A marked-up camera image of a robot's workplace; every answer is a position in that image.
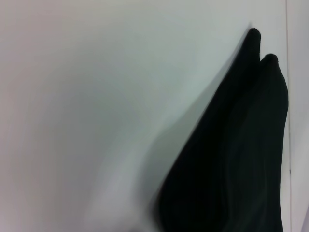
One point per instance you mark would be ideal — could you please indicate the black t-shirt with FREE print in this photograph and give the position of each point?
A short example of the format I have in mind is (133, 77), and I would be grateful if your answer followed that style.
(229, 157)

